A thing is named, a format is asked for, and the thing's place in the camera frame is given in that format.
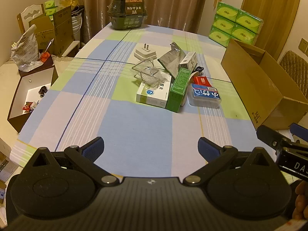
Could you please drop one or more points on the open brown carton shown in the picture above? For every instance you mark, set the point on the open brown carton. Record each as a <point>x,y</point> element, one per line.
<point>62,28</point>

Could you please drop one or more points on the yellow plastic bag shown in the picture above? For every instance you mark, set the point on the yellow plastic bag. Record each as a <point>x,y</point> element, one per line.
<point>69,2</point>

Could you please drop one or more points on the red candy packet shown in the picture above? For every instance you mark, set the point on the red candy packet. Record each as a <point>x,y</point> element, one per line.
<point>201,80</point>

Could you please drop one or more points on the white medicine box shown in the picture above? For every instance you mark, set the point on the white medicine box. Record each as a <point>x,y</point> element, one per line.
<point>154,96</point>

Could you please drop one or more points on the person's right hand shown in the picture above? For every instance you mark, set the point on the person's right hand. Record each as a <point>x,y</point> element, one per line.
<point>300,199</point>

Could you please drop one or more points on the green carton box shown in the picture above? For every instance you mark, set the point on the green carton box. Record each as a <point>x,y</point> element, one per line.
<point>179,86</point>

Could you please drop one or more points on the wooden door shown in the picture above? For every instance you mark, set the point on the wooden door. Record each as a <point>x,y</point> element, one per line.
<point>269,7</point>

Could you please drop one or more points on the white plastic bag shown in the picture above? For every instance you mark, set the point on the white plastic bag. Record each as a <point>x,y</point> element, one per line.
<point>25,48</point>

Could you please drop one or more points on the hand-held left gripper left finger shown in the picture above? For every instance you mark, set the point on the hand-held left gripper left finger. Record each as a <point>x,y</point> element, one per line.
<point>92,148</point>

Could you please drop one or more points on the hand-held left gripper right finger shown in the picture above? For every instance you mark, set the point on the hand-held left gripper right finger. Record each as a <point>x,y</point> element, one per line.
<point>209,148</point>

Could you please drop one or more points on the dark green food container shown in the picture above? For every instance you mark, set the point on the dark green food container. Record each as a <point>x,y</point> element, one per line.
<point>127,12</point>

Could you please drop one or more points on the quilted beige chair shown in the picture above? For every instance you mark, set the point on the quilted beige chair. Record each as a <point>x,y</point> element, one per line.
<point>296,72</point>

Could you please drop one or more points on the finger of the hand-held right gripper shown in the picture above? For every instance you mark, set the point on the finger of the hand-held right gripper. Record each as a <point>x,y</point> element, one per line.
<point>267,133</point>
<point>299,130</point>

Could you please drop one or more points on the dark brown open gift box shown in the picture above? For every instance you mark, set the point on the dark brown open gift box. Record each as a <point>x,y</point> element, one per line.
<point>24,93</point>

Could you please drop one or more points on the white power adapter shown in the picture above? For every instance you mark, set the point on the white power adapter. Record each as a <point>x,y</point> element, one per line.
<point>146,53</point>

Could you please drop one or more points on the small cardboard parcels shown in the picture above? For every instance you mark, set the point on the small cardboard parcels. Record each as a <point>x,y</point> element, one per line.
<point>6,168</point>

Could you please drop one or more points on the silver foil bag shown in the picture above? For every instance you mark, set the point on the silver foil bag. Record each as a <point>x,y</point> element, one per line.
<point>172,60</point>

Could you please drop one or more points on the clear box with blue label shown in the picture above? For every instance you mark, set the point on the clear box with blue label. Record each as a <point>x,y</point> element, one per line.
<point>204,96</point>

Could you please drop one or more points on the small orange item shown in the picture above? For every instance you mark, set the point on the small orange item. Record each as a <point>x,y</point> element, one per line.
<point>45,56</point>

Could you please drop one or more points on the clear plastic packaging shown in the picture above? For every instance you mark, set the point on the clear plastic packaging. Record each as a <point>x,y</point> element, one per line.
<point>149,73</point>

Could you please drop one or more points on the stack of green tissue packs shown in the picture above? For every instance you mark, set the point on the stack of green tissue packs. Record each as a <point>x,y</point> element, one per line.
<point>231,24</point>

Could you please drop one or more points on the white ornate chair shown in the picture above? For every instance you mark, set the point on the white ornate chair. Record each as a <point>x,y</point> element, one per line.
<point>28,12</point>

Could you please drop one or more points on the brown curtain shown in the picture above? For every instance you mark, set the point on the brown curtain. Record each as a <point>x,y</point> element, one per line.
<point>156,2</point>

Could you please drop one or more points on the white box with green print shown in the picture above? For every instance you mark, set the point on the white box with green print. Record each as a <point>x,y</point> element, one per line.
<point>189,60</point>

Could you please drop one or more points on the brown cardboard box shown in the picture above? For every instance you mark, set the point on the brown cardboard box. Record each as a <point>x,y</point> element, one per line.
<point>250,84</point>

